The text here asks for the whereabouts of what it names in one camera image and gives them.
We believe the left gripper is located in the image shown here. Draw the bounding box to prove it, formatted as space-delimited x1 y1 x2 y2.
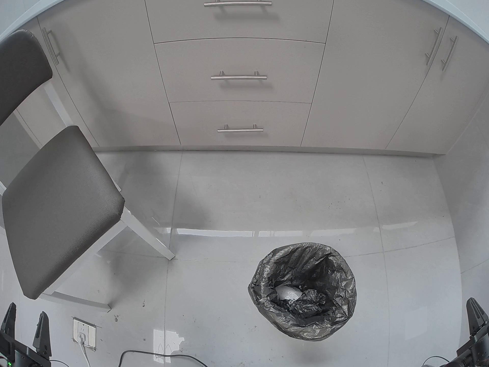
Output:
0 302 53 367

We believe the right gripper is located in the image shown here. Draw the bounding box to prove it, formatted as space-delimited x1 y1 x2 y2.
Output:
455 297 489 367

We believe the black plastic bag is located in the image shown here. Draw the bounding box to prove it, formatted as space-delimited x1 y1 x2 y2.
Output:
248 242 357 342

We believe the grey chair with white legs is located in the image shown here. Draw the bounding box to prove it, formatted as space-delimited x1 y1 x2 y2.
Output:
0 29 175 312

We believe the crumpled white paper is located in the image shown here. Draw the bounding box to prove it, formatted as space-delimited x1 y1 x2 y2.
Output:
276 286 305 302

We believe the beige cabinet with drawers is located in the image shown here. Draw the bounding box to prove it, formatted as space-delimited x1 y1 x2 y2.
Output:
0 0 489 167

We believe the black cable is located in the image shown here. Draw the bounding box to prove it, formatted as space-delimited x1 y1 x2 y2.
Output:
119 349 210 367
423 355 456 367

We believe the white cable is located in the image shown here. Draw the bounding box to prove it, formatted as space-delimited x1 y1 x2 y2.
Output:
77 333 92 367

